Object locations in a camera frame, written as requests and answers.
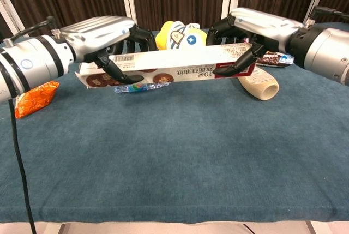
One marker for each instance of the beige squeeze bottle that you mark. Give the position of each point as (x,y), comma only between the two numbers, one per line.
(261,85)

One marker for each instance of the teal table cloth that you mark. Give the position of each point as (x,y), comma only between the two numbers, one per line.
(174,149)

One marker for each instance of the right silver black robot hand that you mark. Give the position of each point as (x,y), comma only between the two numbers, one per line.
(261,24)

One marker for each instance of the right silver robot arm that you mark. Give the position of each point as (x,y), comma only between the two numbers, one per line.
(321,50)

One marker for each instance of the brown chocolate snack packet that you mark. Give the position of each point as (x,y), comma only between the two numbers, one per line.
(272,60)

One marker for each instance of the clear blue candy wrapper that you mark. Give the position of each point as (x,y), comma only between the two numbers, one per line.
(136,88)

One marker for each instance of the yellow white snack bag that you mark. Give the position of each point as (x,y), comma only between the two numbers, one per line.
(180,37)

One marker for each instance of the long white baking paper box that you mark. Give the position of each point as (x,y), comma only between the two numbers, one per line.
(174,66)

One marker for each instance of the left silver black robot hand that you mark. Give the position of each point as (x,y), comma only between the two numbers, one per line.
(101,30)

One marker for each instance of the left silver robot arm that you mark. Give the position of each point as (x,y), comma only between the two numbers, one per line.
(30,59)

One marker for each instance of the orange foil snack packet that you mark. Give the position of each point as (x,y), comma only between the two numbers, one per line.
(34,99)

